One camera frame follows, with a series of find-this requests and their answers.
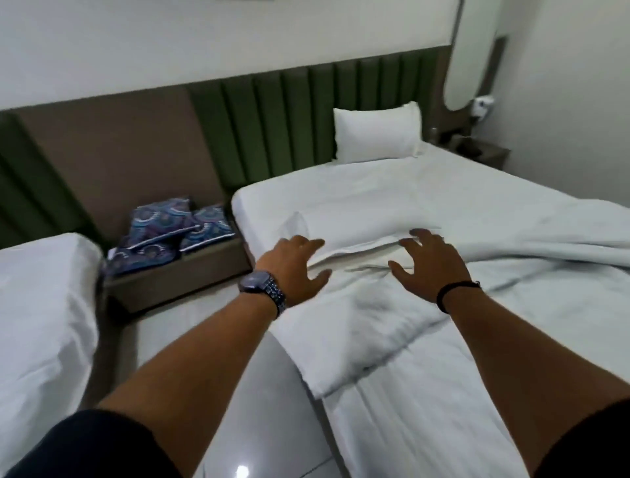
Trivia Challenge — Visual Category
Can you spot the brown wooden nightstand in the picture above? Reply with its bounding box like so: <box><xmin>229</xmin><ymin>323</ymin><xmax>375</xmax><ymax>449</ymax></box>
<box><xmin>102</xmin><ymin>235</ymin><xmax>253</xmax><ymax>316</ymax></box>

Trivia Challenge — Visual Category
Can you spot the dark metal wristwatch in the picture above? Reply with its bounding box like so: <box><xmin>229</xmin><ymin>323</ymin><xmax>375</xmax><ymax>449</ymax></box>
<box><xmin>238</xmin><ymin>270</ymin><xmax>287</xmax><ymax>319</ymax></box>

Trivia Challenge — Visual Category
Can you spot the blue patterned cushion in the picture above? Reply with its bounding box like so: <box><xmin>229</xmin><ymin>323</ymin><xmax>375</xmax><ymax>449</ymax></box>
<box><xmin>103</xmin><ymin>243</ymin><xmax>181</xmax><ymax>279</ymax></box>
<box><xmin>127</xmin><ymin>197</ymin><xmax>201</xmax><ymax>248</ymax></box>
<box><xmin>178</xmin><ymin>204</ymin><xmax>237</xmax><ymax>253</ymax></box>

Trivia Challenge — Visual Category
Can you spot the brown wall panel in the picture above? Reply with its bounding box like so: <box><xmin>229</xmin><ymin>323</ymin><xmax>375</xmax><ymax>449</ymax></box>
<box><xmin>16</xmin><ymin>86</ymin><xmax>228</xmax><ymax>243</ymax></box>

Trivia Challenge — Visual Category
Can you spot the black left shirt sleeve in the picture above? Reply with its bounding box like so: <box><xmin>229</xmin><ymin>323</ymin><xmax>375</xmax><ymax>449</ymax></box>
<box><xmin>4</xmin><ymin>408</ymin><xmax>184</xmax><ymax>478</ymax></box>

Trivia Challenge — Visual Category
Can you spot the oval wall mirror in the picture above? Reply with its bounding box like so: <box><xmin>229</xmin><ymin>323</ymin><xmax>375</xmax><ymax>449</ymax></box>
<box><xmin>442</xmin><ymin>0</ymin><xmax>504</xmax><ymax>110</ymax></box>

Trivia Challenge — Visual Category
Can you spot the white pillow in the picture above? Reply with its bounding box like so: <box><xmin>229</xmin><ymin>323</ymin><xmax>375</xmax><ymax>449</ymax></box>
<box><xmin>333</xmin><ymin>101</ymin><xmax>423</xmax><ymax>164</ymax></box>

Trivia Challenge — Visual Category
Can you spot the person's right hand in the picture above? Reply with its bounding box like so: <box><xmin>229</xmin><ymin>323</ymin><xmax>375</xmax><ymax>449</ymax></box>
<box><xmin>388</xmin><ymin>228</ymin><xmax>473</xmax><ymax>303</ymax></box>

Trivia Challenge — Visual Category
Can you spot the person's left hand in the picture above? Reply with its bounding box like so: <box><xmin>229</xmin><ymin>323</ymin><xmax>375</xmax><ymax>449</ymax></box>
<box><xmin>255</xmin><ymin>235</ymin><xmax>332</xmax><ymax>309</ymax></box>

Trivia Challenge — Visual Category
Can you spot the black wristband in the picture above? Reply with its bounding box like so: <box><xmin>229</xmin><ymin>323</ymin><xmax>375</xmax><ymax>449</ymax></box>
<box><xmin>436</xmin><ymin>280</ymin><xmax>482</xmax><ymax>315</ymax></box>

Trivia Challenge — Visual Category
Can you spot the bed with white sheet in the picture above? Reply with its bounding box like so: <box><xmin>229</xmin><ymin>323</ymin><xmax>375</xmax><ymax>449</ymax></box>
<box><xmin>231</xmin><ymin>142</ymin><xmax>630</xmax><ymax>478</ymax></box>

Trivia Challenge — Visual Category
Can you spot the white duvet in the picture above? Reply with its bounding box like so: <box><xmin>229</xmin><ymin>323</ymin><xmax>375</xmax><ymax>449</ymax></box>
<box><xmin>268</xmin><ymin>194</ymin><xmax>630</xmax><ymax>401</ymax></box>

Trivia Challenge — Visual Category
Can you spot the small brown side table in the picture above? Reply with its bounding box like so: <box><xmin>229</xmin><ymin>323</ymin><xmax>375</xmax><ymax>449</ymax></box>
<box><xmin>442</xmin><ymin>135</ymin><xmax>511</xmax><ymax>171</ymax></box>

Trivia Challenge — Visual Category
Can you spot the green padded headboard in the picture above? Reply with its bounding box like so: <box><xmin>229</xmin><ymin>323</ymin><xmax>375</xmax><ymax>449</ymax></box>
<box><xmin>0</xmin><ymin>115</ymin><xmax>100</xmax><ymax>250</ymax></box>
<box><xmin>189</xmin><ymin>48</ymin><xmax>442</xmax><ymax>199</ymax></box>

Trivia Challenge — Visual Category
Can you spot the person's left forearm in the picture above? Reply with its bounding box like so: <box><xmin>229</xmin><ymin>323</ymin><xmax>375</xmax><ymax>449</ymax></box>
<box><xmin>96</xmin><ymin>293</ymin><xmax>279</xmax><ymax>478</ymax></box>

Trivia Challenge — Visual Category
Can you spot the black shirt sleeve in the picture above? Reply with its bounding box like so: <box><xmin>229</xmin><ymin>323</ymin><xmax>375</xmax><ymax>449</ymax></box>
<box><xmin>534</xmin><ymin>398</ymin><xmax>630</xmax><ymax>478</ymax></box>
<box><xmin>4</xmin><ymin>408</ymin><xmax>184</xmax><ymax>478</ymax></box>

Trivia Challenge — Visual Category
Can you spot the person's right forearm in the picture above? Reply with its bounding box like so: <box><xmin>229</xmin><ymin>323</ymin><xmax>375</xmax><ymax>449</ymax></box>
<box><xmin>444</xmin><ymin>286</ymin><xmax>630</xmax><ymax>476</ymax></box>

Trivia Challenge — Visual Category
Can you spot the black right shirt sleeve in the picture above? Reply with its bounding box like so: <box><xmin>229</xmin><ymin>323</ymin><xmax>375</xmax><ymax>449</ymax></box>
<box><xmin>534</xmin><ymin>398</ymin><xmax>630</xmax><ymax>478</ymax></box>

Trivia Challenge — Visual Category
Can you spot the bed with white cover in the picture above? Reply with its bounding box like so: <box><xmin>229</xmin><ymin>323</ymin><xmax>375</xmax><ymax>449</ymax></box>
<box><xmin>0</xmin><ymin>232</ymin><xmax>103</xmax><ymax>474</ymax></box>

